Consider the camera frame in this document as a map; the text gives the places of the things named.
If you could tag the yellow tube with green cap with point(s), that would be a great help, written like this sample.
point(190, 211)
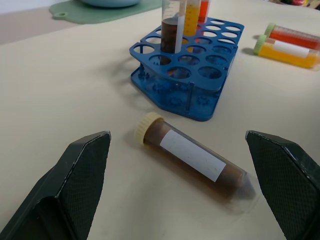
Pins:
point(285, 51)

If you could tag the brown tube with cream cap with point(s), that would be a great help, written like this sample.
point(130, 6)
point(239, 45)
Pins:
point(192, 160)

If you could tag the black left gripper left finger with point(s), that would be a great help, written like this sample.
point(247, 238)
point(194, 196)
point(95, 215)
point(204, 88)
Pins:
point(75, 180)

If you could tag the orange liquid tube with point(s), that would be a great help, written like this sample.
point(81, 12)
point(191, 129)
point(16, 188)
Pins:
point(203, 11)

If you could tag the green silicone mat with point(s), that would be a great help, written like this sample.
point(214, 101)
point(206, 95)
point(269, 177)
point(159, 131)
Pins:
point(105, 12)

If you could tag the light blue bowl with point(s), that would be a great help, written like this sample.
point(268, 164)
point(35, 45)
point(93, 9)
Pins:
point(110, 2)

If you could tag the brown liquid tube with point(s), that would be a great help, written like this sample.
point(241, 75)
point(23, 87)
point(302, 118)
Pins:
point(170, 35)

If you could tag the colourful objects at table edge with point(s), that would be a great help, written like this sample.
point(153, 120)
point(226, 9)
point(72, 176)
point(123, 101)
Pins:
point(300, 2)

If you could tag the blue plastic tube rack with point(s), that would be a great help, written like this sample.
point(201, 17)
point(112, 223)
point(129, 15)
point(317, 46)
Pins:
point(190, 75)

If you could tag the red tube with green cap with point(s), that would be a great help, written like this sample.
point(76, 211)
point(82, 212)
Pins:
point(295, 37)

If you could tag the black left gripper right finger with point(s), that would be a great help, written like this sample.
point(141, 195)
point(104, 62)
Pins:
point(282, 180)

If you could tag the yellow liquid tube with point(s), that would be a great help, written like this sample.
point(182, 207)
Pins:
point(191, 20)

